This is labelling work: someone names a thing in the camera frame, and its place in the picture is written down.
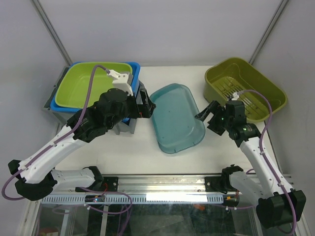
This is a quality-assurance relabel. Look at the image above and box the grey slotted cable duct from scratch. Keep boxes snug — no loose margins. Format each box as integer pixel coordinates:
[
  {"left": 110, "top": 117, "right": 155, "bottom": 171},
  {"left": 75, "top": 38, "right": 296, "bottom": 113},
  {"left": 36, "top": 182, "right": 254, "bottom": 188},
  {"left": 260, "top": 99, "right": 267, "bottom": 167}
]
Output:
[{"left": 41, "top": 193, "right": 223, "bottom": 205}]

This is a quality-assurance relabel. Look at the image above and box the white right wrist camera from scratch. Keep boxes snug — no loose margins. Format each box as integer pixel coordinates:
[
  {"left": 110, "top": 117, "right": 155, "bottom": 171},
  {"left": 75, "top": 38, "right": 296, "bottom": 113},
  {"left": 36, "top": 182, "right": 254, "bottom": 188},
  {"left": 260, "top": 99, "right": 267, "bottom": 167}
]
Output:
[{"left": 229, "top": 91, "right": 244, "bottom": 101}]

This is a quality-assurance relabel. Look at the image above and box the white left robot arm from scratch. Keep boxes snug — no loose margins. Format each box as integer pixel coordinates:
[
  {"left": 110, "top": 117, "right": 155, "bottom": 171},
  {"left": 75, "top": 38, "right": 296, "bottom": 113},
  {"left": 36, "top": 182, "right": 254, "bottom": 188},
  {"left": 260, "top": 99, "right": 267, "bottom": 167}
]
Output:
[{"left": 8, "top": 88, "right": 156, "bottom": 201}]

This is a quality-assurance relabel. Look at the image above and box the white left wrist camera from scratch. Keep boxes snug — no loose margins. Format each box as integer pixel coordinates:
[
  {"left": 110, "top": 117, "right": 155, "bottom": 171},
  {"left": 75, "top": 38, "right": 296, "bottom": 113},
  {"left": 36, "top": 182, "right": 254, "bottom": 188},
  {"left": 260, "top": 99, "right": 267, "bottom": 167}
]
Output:
[{"left": 105, "top": 69, "right": 133, "bottom": 96}]

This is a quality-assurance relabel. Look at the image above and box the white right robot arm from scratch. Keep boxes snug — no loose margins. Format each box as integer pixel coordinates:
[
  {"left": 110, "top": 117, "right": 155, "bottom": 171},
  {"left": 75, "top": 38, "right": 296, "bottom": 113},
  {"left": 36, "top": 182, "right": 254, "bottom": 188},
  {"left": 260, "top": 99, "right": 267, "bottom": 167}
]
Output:
[{"left": 195, "top": 100, "right": 306, "bottom": 234}]

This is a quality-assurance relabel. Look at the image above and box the lime green plastic tub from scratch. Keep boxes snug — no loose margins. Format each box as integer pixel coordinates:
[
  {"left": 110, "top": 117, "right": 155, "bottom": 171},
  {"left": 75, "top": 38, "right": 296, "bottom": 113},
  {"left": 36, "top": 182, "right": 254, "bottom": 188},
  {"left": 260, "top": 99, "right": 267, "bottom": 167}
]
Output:
[{"left": 54, "top": 62, "right": 133, "bottom": 109}]

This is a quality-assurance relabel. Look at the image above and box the aluminium front rail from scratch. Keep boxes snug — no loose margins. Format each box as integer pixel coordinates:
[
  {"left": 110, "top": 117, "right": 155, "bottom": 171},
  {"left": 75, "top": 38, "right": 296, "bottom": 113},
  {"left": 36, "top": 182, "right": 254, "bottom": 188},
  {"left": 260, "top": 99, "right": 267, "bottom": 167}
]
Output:
[{"left": 31, "top": 174, "right": 300, "bottom": 197}]

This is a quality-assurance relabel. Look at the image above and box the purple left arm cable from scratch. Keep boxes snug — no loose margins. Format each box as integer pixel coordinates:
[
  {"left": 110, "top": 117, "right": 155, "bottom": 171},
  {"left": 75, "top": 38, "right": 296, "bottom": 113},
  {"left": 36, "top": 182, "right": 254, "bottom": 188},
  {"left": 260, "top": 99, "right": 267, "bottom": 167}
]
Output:
[{"left": 1, "top": 64, "right": 110, "bottom": 201}]

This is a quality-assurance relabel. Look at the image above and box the grey plastic bin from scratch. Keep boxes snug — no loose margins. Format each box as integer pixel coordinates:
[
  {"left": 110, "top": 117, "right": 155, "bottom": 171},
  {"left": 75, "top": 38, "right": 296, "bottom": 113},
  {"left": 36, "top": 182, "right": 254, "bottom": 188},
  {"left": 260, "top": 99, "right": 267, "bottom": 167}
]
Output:
[{"left": 42, "top": 62, "right": 145, "bottom": 135}]

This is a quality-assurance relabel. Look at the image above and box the teal transparent plastic tub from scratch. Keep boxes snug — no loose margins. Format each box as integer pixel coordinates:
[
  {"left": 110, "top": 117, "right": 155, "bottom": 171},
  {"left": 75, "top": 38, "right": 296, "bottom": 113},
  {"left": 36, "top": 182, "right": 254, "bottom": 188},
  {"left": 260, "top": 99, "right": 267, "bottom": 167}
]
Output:
[{"left": 150, "top": 83, "right": 205, "bottom": 154}]

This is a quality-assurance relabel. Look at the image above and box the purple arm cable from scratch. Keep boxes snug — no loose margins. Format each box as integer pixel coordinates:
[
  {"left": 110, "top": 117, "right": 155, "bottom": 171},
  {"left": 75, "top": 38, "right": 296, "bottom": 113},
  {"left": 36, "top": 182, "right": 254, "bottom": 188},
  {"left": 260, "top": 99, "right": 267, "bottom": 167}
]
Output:
[
  {"left": 1, "top": 64, "right": 110, "bottom": 201},
  {"left": 225, "top": 89, "right": 297, "bottom": 234}
]

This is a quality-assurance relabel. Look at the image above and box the blue plastic tub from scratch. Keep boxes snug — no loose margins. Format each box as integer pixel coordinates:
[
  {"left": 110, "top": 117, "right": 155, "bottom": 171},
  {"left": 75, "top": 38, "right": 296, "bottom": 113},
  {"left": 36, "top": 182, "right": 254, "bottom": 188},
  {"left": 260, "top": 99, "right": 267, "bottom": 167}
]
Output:
[{"left": 50, "top": 61, "right": 140, "bottom": 115}]

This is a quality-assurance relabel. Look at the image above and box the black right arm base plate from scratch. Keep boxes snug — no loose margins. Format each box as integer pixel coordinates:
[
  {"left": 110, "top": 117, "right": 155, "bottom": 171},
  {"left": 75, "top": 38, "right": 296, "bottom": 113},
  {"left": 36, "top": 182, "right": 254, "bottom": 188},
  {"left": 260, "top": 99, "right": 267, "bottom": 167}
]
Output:
[{"left": 204, "top": 176, "right": 237, "bottom": 194}]

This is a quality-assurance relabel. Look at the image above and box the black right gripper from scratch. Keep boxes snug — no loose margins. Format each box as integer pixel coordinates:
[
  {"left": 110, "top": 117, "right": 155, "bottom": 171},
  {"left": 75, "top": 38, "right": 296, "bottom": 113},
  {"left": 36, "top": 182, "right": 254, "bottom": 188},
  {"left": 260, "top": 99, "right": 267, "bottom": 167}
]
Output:
[{"left": 195, "top": 100, "right": 232, "bottom": 135}]

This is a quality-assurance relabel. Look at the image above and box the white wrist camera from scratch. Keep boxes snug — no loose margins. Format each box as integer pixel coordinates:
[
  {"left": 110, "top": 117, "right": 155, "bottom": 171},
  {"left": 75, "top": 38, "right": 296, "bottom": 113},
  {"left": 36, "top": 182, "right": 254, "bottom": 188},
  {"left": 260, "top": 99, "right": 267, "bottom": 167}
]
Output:
[
  {"left": 105, "top": 69, "right": 133, "bottom": 96},
  {"left": 229, "top": 91, "right": 244, "bottom": 101}
]

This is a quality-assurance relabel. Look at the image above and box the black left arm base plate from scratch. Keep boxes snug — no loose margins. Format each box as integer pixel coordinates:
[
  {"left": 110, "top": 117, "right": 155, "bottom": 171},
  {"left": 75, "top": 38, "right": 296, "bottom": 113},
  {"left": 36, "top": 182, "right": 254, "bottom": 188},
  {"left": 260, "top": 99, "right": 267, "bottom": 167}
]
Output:
[{"left": 85, "top": 176, "right": 119, "bottom": 192}]

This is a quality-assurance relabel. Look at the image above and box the olive green slotted container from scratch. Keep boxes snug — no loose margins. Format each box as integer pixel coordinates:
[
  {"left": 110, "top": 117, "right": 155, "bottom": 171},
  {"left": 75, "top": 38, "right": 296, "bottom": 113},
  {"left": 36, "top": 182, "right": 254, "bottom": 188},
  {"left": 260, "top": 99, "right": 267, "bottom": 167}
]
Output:
[{"left": 203, "top": 58, "right": 287, "bottom": 123}]

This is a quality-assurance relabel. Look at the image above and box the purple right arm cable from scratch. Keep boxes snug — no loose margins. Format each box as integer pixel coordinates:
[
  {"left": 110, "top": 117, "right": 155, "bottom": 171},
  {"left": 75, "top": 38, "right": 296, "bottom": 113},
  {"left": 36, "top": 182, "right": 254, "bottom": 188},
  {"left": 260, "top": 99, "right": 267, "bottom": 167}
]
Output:
[{"left": 225, "top": 89, "right": 297, "bottom": 234}]

